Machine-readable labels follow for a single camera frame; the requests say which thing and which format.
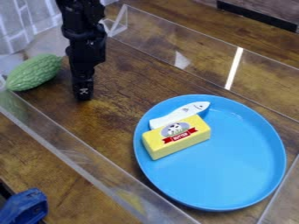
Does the blue round plastic tray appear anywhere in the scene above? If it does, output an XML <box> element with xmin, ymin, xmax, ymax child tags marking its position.
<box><xmin>133</xmin><ymin>94</ymin><xmax>285</xmax><ymax>211</ymax></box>

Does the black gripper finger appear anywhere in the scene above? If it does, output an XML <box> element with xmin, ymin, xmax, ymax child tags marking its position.
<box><xmin>72</xmin><ymin>78</ymin><xmax>93</xmax><ymax>101</ymax></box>

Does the white grid patterned cloth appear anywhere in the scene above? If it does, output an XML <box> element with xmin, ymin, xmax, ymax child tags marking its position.
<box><xmin>0</xmin><ymin>0</ymin><xmax>61</xmax><ymax>55</ymax></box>

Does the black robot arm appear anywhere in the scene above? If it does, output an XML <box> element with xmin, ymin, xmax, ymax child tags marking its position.
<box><xmin>54</xmin><ymin>0</ymin><xmax>108</xmax><ymax>101</ymax></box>

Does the clear acrylic barrier wall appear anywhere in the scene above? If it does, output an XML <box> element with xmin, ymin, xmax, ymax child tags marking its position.
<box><xmin>0</xmin><ymin>0</ymin><xmax>299</xmax><ymax>224</ymax></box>

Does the green textured toy vegetable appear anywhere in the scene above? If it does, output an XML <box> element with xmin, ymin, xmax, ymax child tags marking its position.
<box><xmin>5</xmin><ymin>53</ymin><xmax>61</xmax><ymax>91</ymax></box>

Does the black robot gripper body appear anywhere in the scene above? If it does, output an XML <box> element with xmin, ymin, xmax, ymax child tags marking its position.
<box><xmin>64</xmin><ymin>31</ymin><xmax>106</xmax><ymax>81</ymax></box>

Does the white toy fish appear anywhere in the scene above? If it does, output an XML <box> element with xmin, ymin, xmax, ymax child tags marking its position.
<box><xmin>148</xmin><ymin>101</ymin><xmax>210</xmax><ymax>130</ymax></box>

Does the yellow toy butter block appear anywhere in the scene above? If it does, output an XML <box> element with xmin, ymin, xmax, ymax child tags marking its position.
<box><xmin>142</xmin><ymin>115</ymin><xmax>210</xmax><ymax>160</ymax></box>

